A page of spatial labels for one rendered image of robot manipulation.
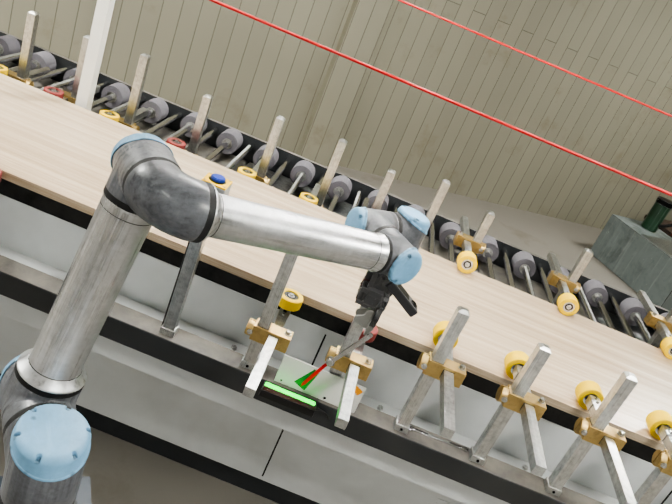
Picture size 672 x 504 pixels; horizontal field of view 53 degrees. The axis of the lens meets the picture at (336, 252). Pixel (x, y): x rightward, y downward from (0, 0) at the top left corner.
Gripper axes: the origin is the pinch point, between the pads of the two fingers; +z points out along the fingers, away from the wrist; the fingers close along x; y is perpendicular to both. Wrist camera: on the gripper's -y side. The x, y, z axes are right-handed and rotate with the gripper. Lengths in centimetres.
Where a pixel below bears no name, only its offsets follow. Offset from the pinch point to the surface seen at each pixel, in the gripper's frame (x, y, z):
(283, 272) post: -6.0, 27.9, -3.7
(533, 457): 17, -50, 5
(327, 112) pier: -417, 61, 53
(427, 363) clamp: -5.4, -19.8, 5.3
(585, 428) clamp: -5, -69, 5
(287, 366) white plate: -5.3, 16.5, 24.4
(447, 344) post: -6.0, -22.4, -2.6
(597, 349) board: -74, -92, 11
